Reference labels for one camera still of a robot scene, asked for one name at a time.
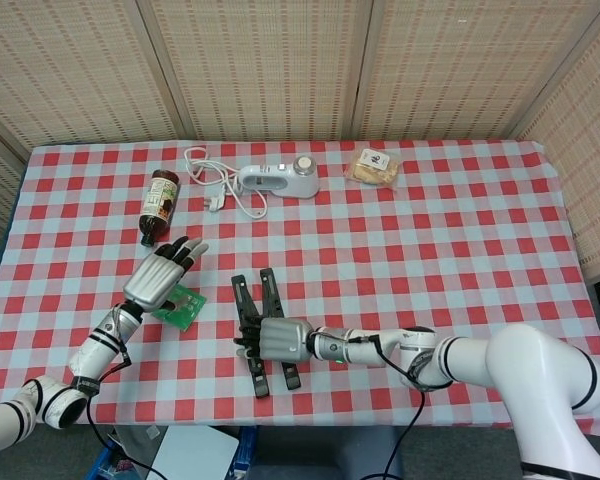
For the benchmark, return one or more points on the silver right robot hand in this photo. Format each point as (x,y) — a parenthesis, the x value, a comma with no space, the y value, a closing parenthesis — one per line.
(282,340)

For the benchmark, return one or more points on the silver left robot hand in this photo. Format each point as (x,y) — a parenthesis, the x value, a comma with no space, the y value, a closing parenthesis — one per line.
(152,282)

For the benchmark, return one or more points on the black folding stand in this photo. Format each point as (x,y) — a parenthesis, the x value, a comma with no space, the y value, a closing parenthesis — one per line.
(242,295)

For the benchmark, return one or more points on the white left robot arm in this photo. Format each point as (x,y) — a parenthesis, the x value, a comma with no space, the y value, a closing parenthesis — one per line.
(100,345)

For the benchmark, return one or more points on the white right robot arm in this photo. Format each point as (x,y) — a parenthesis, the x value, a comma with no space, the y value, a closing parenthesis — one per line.
(480,355)

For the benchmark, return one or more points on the green foil sachet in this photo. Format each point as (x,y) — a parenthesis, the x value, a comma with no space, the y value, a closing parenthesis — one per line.
(187,310)

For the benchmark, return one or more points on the brown glass bottle with label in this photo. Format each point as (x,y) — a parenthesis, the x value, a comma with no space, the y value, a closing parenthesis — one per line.
(157,215)

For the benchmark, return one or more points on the blue box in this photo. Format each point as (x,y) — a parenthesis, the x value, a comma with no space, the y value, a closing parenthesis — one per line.
(245,450)

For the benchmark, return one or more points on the white flat board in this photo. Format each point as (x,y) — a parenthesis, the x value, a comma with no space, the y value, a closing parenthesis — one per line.
(195,450)

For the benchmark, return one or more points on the white handheld garment steamer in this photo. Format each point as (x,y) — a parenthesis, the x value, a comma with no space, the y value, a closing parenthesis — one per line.
(300,185)

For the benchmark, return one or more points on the red white checkered tablecloth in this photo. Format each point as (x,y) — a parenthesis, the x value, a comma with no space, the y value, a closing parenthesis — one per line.
(430,275)

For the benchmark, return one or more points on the blue plastic crate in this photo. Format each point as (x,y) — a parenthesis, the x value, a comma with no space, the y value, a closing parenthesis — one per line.
(110,462)

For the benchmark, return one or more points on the clear bag of cookies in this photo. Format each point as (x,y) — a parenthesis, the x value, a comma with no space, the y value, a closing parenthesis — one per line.
(372,172)

